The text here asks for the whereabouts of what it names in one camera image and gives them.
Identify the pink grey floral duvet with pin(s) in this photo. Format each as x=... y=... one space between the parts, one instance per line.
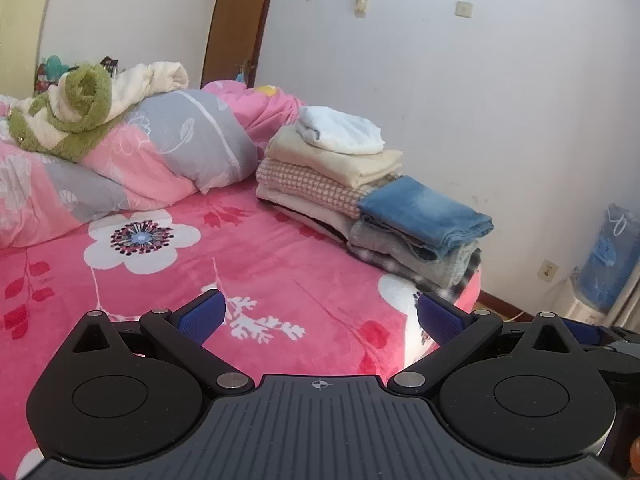
x=166 y=148

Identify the cream folded garment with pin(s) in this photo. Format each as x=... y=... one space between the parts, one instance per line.
x=349 y=170

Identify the yellow-green wardrobe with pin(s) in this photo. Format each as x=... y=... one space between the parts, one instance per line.
x=21 y=28

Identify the grey folded garment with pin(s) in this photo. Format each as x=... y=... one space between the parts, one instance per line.
x=442 y=270

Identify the white appliance by wall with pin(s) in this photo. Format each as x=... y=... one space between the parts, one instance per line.
x=569 y=303

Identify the white folded towel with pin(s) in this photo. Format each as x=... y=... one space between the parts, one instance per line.
x=338 y=132

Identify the wall power socket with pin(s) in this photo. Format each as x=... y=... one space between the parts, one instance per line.
x=547 y=271

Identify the pink floral bed sheet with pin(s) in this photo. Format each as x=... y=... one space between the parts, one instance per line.
x=297 y=302

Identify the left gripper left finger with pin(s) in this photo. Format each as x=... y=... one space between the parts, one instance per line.
x=178 y=337

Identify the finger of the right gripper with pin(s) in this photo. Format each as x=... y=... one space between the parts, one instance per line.
x=585 y=334

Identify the pink checked folded garment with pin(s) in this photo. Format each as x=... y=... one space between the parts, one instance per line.
x=307 y=183

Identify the green white fluffy blanket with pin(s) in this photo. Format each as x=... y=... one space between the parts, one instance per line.
x=72 y=117

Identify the brown wooden door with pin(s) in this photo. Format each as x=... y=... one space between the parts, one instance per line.
x=234 y=40

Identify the blue bag on appliance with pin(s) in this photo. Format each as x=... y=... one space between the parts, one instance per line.
x=612 y=259

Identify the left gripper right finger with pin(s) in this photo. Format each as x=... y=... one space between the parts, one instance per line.
x=459 y=336

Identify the wall light switch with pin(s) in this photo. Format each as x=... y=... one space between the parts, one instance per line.
x=464 y=9

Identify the black white plaid garment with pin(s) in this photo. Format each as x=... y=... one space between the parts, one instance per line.
x=389 y=264

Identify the blue denim jeans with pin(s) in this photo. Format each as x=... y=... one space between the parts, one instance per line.
x=423 y=217

